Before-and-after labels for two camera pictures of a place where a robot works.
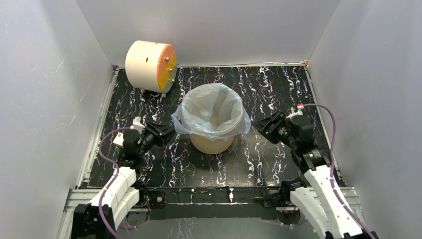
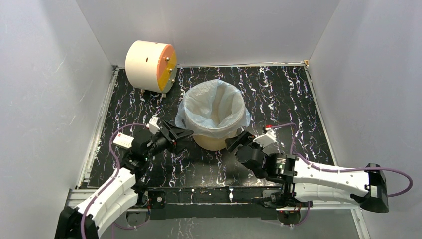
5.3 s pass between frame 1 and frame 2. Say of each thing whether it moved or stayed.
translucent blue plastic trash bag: stayed
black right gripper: moved
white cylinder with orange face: stayed
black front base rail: stayed
